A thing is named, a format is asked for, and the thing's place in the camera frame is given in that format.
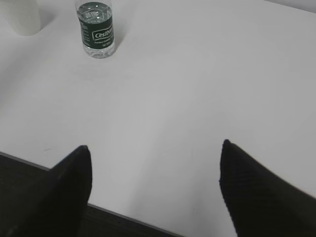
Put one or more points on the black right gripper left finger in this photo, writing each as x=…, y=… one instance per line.
x=52, y=205

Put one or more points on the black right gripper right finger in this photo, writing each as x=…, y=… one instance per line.
x=260, y=203

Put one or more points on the clear water bottle green label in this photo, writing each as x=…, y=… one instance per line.
x=96, y=27

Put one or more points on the white paper cup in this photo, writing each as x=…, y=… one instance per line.
x=22, y=15

